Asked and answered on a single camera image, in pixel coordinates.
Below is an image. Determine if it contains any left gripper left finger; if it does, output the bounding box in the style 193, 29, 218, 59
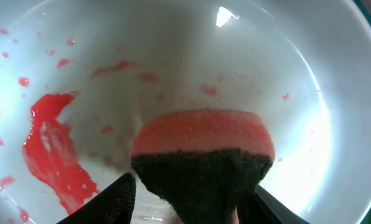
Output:
57, 173, 136, 224

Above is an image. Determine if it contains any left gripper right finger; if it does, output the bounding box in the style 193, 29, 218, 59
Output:
236, 185, 309, 224

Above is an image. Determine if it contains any black and pink sponge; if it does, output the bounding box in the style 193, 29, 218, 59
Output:
130, 109, 275, 224

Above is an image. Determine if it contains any light blue plate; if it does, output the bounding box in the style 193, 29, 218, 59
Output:
0, 1, 371, 223

